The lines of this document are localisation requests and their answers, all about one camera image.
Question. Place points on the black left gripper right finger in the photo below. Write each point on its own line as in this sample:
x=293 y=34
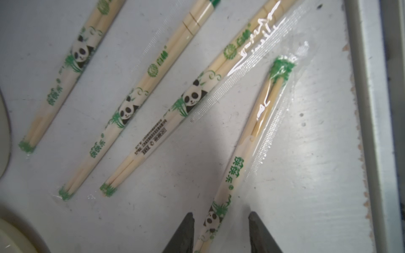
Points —
x=260 y=238

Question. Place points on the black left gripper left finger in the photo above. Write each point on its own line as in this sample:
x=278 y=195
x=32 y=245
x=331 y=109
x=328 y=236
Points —
x=183 y=239

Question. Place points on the chopsticks pair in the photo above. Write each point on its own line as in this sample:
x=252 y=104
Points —
x=186 y=30
x=259 y=131
x=269 y=19
x=78 y=57

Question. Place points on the cream plate near chopsticks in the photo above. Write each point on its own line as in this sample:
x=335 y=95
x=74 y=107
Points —
x=13 y=241

